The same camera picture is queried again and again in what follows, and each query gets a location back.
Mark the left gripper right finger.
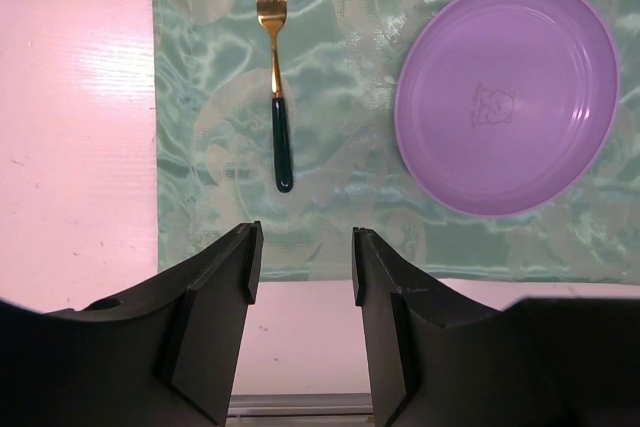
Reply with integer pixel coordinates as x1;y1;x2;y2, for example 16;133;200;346
352;228;639;426

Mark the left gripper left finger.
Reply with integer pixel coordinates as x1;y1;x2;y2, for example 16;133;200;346
1;222;263;426

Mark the lilac plastic plate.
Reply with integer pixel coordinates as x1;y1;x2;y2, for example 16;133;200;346
394;0;620;217

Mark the teal patterned satin cloth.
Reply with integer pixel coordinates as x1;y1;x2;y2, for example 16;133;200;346
152;0;639;284

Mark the gold fork green handle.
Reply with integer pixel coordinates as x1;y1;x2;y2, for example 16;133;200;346
256;0;294;193

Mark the aluminium frame rail front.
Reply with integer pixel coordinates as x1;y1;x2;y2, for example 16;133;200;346
226;393;375;427

